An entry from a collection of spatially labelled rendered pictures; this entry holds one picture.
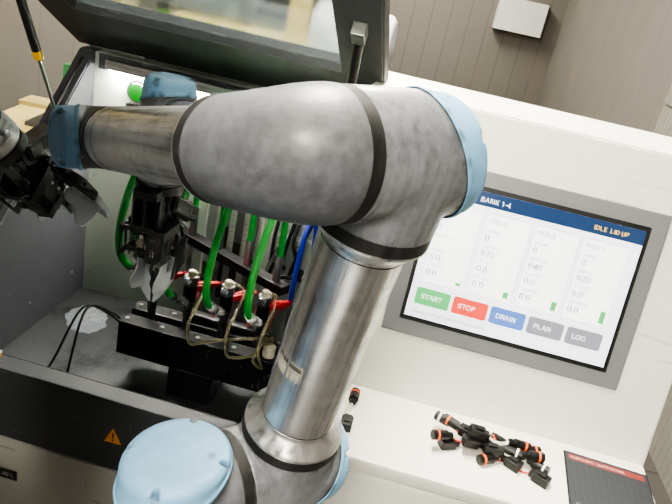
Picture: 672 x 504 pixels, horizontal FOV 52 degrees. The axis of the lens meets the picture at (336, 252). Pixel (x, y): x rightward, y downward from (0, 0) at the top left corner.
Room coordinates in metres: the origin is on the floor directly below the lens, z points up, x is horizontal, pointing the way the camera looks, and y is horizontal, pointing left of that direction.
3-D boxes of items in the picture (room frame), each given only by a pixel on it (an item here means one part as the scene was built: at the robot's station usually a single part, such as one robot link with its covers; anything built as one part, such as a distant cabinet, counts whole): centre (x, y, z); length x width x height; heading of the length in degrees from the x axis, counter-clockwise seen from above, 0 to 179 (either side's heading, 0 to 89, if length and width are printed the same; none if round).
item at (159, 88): (0.96, 0.27, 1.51); 0.09 x 0.08 x 0.11; 40
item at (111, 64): (1.54, 0.33, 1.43); 0.54 x 0.03 x 0.02; 84
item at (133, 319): (1.27, 0.24, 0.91); 0.34 x 0.10 x 0.15; 84
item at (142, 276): (0.96, 0.29, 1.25); 0.06 x 0.03 x 0.09; 174
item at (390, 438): (1.06, -0.32, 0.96); 0.70 x 0.22 x 0.03; 84
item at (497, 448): (1.05, -0.36, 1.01); 0.23 x 0.11 x 0.06; 84
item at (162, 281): (0.95, 0.26, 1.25); 0.06 x 0.03 x 0.09; 174
